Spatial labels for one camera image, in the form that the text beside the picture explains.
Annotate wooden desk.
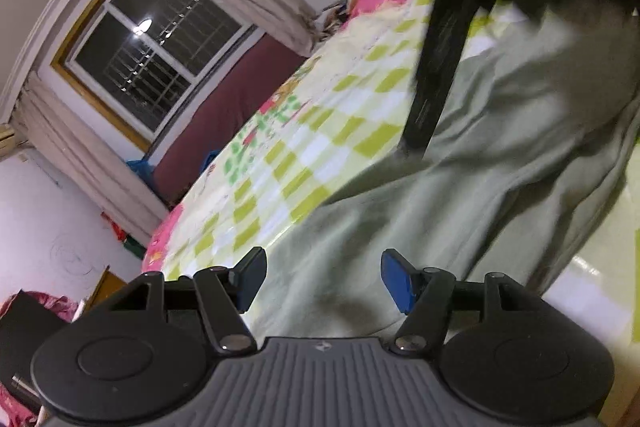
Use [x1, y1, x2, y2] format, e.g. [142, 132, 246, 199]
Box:
[82, 267, 132, 314]

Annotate black monitor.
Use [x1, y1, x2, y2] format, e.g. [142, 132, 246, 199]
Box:
[0, 289, 77, 414]

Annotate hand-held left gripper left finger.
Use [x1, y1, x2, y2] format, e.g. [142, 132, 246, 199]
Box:
[105, 247, 268, 354]

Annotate red toy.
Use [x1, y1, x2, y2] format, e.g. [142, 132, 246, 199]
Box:
[102, 212, 127, 244]

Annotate green box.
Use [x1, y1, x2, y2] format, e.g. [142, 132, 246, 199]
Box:
[125, 234, 149, 259]

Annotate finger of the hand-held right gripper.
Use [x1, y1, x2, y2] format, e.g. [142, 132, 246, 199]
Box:
[399, 0, 502, 156]

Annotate maroon headboard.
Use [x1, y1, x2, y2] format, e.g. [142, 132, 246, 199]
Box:
[150, 29, 314, 208]

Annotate grey-green pants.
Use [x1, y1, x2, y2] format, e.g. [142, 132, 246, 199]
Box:
[240, 0, 640, 344]

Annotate blue plastic bag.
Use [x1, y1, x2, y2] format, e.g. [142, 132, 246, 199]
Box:
[125, 154, 162, 188]

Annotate bed with checkered floral sheet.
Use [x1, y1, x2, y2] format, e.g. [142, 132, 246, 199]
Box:
[141, 0, 640, 427]

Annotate window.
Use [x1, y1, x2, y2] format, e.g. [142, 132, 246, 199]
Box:
[50, 0, 262, 152]

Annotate pink cloth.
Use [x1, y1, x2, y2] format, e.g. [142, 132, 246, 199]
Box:
[0, 291, 81, 427]

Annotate grey clothes pile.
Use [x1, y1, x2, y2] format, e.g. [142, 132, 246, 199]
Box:
[320, 2, 352, 38]

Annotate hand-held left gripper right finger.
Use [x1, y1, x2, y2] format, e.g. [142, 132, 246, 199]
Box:
[381, 249, 531, 355]

